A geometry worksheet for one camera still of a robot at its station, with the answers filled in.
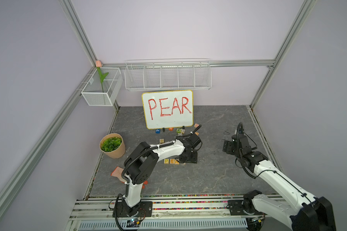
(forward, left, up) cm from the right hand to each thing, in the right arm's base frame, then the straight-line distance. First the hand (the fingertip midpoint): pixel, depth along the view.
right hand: (231, 142), depth 84 cm
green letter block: (+18, +32, -12) cm, 38 cm away
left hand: (-8, +23, -10) cm, 26 cm away
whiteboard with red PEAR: (+26, +39, +2) cm, 47 cm away
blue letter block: (+18, +46, -13) cm, 51 cm away
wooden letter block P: (-6, +39, -12) cm, 41 cm away
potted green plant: (0, +71, -1) cm, 71 cm away
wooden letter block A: (-12, +32, 0) cm, 34 cm away
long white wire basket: (+44, +38, +18) cm, 61 cm away
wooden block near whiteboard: (+23, +18, -13) cm, 32 cm away
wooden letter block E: (-6, +36, -11) cm, 38 cm away
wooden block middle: (+14, +18, -11) cm, 26 cm away
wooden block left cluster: (+9, +43, -12) cm, 46 cm away
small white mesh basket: (+30, +78, +18) cm, 86 cm away
